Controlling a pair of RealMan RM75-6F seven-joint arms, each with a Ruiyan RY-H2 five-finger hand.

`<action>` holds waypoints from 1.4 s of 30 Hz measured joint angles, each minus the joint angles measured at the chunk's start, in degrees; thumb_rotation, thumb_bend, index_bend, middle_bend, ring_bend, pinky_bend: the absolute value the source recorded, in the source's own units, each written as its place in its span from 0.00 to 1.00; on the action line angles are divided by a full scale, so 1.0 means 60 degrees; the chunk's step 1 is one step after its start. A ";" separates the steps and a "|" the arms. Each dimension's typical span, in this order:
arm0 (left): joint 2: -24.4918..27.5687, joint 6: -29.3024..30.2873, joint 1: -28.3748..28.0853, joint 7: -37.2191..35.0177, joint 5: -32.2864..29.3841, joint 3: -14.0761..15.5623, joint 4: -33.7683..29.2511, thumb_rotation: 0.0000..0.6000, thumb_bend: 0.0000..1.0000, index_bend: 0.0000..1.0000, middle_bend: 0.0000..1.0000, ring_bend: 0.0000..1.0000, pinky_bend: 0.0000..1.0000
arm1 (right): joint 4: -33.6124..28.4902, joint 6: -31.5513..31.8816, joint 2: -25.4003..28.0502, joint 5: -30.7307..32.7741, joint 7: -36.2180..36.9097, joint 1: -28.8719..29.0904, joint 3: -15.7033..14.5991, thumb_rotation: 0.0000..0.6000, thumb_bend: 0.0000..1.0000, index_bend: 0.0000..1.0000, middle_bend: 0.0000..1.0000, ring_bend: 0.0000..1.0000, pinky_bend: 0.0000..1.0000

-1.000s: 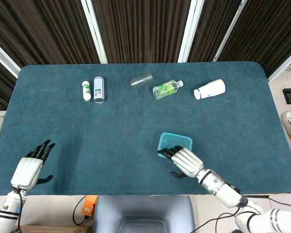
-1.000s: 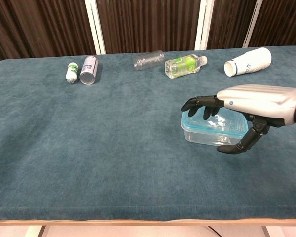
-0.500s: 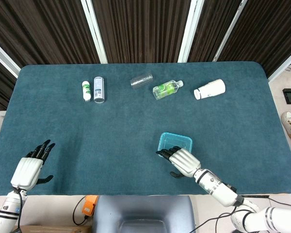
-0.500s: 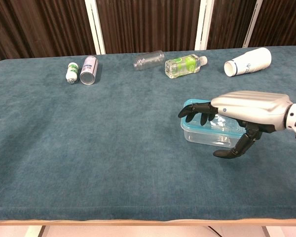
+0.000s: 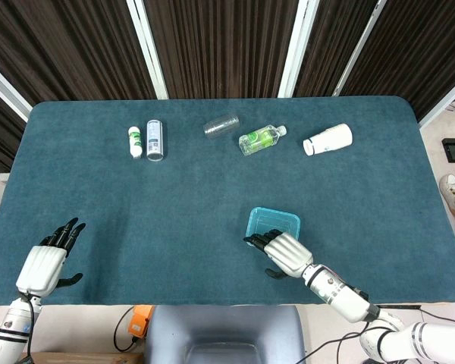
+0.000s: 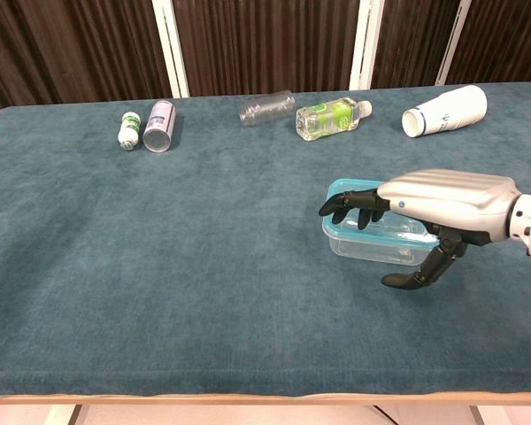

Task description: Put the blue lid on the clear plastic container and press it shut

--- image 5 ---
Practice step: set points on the brown pleated partition panel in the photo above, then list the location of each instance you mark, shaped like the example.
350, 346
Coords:
60, 45
421, 45
333, 45
0, 132
220, 45

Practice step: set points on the blue container lid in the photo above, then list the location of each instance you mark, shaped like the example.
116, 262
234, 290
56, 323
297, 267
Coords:
273, 220

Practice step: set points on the silver spray can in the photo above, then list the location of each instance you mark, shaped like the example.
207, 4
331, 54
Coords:
154, 140

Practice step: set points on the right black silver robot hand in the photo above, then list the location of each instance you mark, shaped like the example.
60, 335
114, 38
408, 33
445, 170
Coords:
288, 252

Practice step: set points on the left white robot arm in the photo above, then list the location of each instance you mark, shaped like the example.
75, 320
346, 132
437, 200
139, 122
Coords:
9, 330

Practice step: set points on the teal velvet table cloth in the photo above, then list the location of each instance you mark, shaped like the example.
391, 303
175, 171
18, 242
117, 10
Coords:
174, 208

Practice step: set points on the empty clear plastic bottle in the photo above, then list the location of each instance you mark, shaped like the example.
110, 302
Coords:
220, 126

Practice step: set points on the large white plastic bottle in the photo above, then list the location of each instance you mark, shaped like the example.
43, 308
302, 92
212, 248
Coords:
330, 138

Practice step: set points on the orange power box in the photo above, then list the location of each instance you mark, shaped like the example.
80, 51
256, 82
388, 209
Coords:
140, 322

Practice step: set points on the small white green bottle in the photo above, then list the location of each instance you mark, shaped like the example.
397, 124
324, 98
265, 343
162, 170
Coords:
135, 142

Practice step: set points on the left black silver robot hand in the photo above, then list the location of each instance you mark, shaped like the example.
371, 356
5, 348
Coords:
41, 269

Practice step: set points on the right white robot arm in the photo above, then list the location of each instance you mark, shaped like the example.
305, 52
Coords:
341, 294

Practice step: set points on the clear bottle with green label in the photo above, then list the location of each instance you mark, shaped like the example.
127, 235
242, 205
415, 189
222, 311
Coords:
258, 139

